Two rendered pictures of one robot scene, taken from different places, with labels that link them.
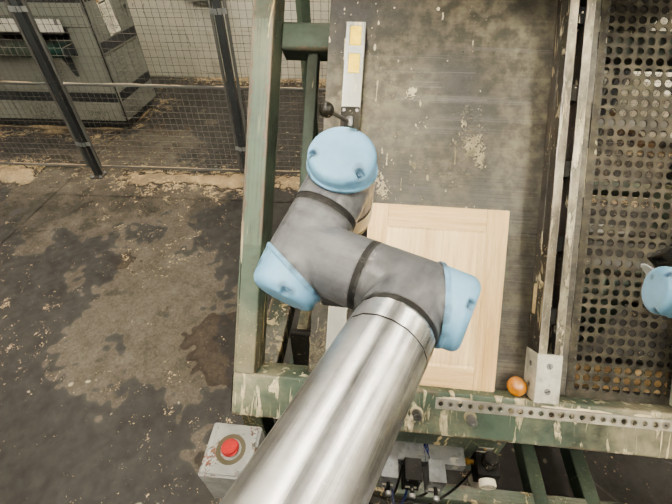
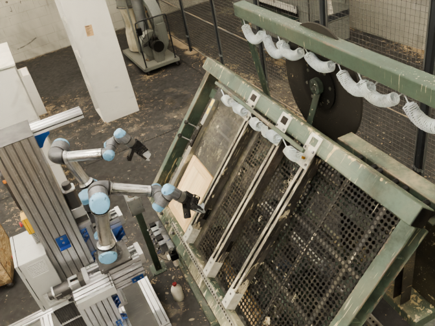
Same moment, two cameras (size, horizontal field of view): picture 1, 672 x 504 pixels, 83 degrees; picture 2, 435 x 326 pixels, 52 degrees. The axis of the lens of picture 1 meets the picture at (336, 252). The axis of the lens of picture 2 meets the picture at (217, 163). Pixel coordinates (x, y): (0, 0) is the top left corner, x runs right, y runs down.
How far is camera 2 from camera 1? 3.15 m
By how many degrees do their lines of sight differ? 51
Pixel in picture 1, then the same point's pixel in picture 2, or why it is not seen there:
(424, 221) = (198, 168)
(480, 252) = (202, 186)
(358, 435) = (84, 152)
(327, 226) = (111, 140)
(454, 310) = (103, 153)
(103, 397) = not seen: hidden behind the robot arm
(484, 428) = (175, 239)
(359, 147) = (118, 132)
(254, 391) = not seen: hidden behind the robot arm
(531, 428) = (180, 247)
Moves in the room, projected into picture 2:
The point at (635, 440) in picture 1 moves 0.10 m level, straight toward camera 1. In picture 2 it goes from (193, 270) to (182, 266)
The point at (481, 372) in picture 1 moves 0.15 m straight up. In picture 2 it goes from (185, 224) to (180, 209)
